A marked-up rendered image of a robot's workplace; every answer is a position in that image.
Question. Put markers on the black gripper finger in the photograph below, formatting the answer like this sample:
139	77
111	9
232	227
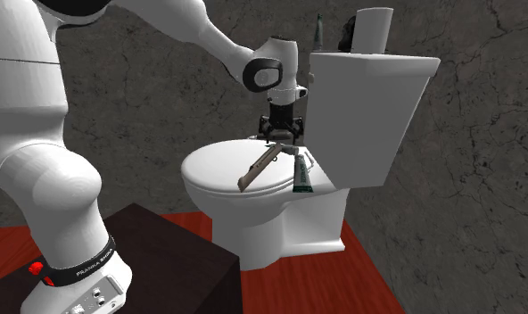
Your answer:
265	128
297	129

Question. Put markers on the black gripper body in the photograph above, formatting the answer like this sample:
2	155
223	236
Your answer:
281	114

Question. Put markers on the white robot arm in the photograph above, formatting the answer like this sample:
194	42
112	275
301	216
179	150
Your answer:
38	174

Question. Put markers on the tan flat tube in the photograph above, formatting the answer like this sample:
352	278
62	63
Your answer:
257	168

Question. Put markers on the green and white tube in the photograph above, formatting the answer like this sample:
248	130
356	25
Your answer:
302	176

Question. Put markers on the white toilet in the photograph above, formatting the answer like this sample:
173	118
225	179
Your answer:
368	121

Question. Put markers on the slim green tube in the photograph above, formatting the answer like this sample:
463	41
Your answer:
318	32

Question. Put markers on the black figure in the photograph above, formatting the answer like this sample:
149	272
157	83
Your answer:
346	37

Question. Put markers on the white cylinder roll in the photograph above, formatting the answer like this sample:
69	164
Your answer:
372	30

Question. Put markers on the dark brown robot stand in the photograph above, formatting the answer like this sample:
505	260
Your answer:
177	269

